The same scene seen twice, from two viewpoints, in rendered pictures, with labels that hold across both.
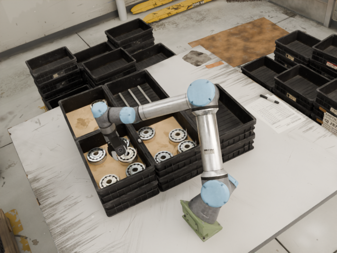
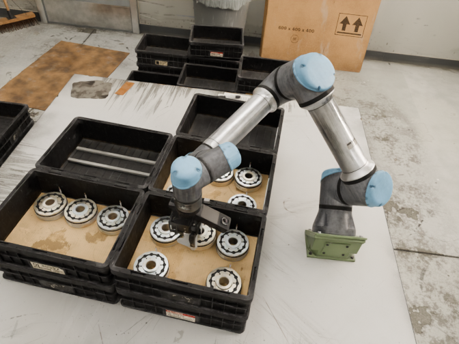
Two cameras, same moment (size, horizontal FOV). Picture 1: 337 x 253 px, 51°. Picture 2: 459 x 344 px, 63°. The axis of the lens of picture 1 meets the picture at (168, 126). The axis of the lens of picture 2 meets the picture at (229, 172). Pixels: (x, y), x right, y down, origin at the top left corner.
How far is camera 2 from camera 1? 1.28 m
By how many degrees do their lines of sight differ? 44
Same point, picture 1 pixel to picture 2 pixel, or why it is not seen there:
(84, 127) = (65, 249)
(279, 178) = (325, 160)
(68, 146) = (42, 304)
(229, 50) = (58, 88)
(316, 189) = not seen: hidden behind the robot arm
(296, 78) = (188, 80)
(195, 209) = (342, 229)
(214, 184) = (381, 176)
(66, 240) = not seen: outside the picture
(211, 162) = (360, 154)
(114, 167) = (195, 263)
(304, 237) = not seen: hidden behind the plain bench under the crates
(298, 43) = (152, 48)
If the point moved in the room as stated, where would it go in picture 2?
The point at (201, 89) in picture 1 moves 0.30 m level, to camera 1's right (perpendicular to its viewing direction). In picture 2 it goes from (320, 65) to (354, 30)
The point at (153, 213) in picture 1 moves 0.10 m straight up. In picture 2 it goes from (279, 280) to (283, 264)
